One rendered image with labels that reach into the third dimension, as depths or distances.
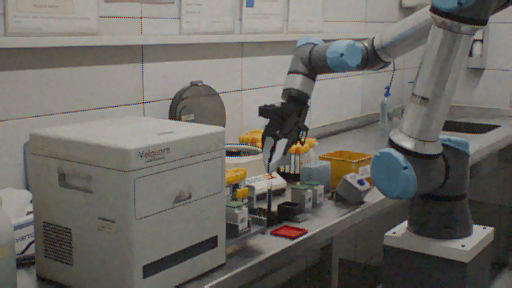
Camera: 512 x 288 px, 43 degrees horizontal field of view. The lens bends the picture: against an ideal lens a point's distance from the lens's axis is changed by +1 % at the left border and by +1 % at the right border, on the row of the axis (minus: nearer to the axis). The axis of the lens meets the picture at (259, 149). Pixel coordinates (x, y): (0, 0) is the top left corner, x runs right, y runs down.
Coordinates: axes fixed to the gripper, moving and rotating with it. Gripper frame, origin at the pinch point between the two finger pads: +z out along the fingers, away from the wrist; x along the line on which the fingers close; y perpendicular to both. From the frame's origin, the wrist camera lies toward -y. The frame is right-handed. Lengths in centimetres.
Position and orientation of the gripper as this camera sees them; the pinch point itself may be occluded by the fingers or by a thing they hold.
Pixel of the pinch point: (268, 167)
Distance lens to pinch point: 157.2
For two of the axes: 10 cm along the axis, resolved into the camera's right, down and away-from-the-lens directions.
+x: -8.3, -1.2, 5.4
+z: -2.9, 9.3, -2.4
